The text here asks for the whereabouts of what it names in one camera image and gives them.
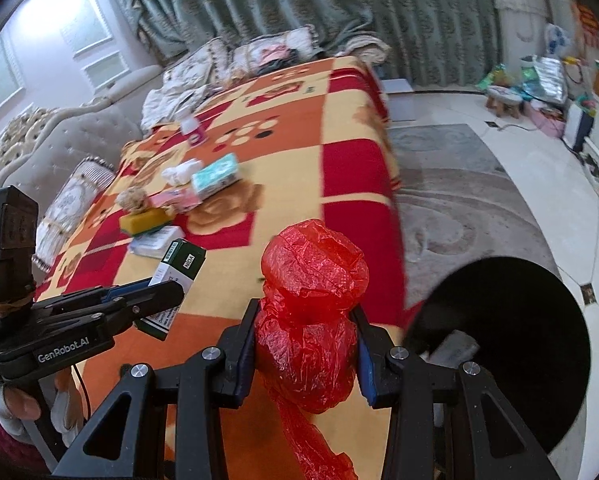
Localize small wooden stool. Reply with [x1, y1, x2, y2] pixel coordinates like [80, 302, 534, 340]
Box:
[485, 86, 523, 118]

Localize cream bolster pillow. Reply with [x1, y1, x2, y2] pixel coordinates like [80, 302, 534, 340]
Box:
[32, 156, 117, 271]

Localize pink bag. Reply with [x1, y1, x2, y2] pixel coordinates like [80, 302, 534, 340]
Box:
[527, 102, 567, 138]

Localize white floor appliance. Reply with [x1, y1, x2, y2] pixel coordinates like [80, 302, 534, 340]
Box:
[563, 105, 594, 151]

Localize white bottle pink label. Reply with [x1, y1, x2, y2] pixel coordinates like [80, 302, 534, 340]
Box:
[176, 109, 207, 146]

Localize white crumpled tissue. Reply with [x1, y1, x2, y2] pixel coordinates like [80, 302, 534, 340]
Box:
[160, 159, 203, 186]

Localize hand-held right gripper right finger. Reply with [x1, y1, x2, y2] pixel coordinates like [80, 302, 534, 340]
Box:
[349, 305, 555, 480]

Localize dark green box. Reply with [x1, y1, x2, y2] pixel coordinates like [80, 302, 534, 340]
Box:
[134, 239, 207, 341]

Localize teal tissue pack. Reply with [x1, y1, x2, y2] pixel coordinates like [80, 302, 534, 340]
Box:
[191, 154, 242, 196]

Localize grey patterned rug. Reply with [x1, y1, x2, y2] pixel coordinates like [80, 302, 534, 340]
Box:
[387, 122, 563, 321]

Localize white blue plastic bag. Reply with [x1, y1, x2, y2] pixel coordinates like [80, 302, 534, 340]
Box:
[544, 24, 573, 58]

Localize grey tufted headboard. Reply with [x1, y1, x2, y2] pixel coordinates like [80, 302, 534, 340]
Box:
[0, 97, 145, 196]

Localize person's left hand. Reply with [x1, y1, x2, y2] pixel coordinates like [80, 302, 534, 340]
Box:
[0, 380, 42, 438]

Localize cream lace curtain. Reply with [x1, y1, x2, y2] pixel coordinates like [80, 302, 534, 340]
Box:
[484, 0, 570, 86]

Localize silver foil bag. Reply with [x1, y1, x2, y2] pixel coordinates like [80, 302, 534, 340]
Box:
[532, 56, 570, 106]

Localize cream fringed pillow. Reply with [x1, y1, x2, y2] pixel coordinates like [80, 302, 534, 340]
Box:
[229, 25, 317, 78]

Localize green patterned curtain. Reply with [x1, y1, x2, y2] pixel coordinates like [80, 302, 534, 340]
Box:
[106, 0, 505, 91]

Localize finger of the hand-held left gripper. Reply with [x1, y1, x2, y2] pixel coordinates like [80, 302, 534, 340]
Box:
[89, 280, 186, 335]
[34, 280, 152, 313]

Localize beige folded quilt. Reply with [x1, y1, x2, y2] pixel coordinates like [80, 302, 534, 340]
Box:
[337, 32, 393, 63]

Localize person's left forearm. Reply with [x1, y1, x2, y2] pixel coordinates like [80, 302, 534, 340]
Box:
[0, 405, 45, 476]

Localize yellow green sponge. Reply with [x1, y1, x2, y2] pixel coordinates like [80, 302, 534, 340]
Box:
[119, 207, 176, 237]

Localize red plastic bag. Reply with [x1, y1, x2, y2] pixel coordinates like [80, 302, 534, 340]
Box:
[253, 219, 370, 480]

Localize black round bin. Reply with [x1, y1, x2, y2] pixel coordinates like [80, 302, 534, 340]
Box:
[403, 255, 591, 461]

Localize pink packet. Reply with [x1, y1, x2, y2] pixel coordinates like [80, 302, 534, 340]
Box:
[152, 189, 201, 212]

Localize white crumpled duvet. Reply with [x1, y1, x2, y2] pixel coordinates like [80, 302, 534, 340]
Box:
[142, 82, 215, 128]

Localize long white box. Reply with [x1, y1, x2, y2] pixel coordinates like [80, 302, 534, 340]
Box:
[129, 226, 180, 259]

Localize pink and dark clothes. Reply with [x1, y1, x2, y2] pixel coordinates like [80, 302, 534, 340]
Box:
[256, 45, 310, 73]

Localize cream floral pillow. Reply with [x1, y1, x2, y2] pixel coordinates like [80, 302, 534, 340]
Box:
[162, 37, 230, 91]

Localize green plastic bag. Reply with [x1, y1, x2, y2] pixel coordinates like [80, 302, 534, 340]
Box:
[479, 64, 513, 88]

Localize beige crumpled scrunchie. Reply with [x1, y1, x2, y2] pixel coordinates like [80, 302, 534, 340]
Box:
[118, 186, 150, 211]

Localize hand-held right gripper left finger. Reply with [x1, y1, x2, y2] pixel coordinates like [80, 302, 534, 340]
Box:
[52, 299, 260, 480]

